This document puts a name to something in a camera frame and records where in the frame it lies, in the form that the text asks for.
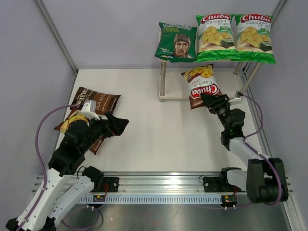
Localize brown Chuba cassava chips bag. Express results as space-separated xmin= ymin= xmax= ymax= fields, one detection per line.
xmin=181 ymin=64 xmax=222 ymax=110

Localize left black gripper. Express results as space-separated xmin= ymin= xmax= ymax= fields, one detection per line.
xmin=80 ymin=111 xmax=129 ymax=153

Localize right aluminium frame post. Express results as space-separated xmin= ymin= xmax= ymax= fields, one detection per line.
xmin=262 ymin=0 xmax=289 ymax=34

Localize brown Kettle sea salt bag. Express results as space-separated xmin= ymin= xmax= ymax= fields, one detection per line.
xmin=68 ymin=87 xmax=121 ymax=118

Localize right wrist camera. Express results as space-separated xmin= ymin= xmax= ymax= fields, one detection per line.
xmin=234 ymin=90 xmax=244 ymax=101

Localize green Chuba cassava chips bag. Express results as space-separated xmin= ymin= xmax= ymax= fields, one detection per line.
xmin=235 ymin=13 xmax=276 ymax=64

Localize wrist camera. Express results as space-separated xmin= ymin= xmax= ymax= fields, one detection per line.
xmin=80 ymin=100 xmax=101 ymax=120
xmin=234 ymin=90 xmax=244 ymax=101

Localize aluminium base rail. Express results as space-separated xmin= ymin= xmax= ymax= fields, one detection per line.
xmin=31 ymin=170 xmax=294 ymax=205

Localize left aluminium frame post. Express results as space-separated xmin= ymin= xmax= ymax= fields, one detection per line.
xmin=33 ymin=0 xmax=78 ymax=77

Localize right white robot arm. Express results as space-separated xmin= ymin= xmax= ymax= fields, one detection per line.
xmin=201 ymin=93 xmax=289 ymax=205

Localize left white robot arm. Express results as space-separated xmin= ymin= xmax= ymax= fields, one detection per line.
xmin=5 ymin=113 xmax=129 ymax=231

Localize aluminium frame post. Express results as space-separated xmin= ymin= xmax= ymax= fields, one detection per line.
xmin=33 ymin=0 xmax=78 ymax=77
xmin=262 ymin=0 xmax=289 ymax=34

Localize dark green Real chips bag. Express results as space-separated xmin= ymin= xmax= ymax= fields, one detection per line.
xmin=154 ymin=22 xmax=197 ymax=63

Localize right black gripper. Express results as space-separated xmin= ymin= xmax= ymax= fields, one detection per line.
xmin=201 ymin=93 xmax=232 ymax=131

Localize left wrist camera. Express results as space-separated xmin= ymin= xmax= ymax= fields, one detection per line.
xmin=80 ymin=100 xmax=101 ymax=120

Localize white two-tier wooden shelf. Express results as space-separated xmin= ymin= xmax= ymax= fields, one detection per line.
xmin=158 ymin=31 xmax=262 ymax=103

